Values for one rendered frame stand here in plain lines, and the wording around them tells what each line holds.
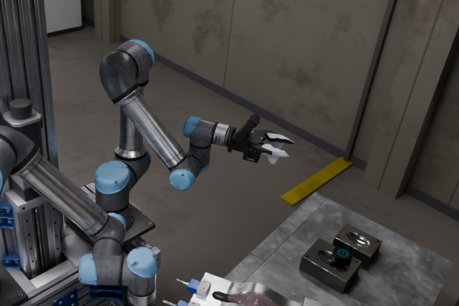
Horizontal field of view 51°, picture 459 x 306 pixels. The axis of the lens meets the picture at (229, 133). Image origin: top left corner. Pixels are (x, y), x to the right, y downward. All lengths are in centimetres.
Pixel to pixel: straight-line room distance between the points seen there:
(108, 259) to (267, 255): 97
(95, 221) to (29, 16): 60
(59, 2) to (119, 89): 483
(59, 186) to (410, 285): 149
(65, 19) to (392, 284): 515
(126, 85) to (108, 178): 36
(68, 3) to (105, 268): 527
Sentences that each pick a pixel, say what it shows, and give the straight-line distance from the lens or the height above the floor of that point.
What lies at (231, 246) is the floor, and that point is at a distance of 328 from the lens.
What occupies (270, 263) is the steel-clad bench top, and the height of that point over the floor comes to 80.
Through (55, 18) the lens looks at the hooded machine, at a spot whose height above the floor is 22.
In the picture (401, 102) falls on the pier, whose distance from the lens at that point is 376.
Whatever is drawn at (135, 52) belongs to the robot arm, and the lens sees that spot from 158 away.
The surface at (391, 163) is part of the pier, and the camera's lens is 397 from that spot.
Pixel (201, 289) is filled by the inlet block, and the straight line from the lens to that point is 185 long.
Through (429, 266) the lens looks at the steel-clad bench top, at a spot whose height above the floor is 80.
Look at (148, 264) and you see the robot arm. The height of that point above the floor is 136.
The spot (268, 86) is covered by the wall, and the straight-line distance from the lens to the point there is 463.
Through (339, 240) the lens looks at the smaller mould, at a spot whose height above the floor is 86.
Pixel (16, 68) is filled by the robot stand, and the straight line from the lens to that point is 152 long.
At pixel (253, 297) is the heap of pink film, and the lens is 180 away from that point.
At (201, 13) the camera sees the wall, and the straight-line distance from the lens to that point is 506.
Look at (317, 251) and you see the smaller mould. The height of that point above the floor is 87.
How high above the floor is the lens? 228
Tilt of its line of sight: 31 degrees down
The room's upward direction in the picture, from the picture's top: 7 degrees clockwise
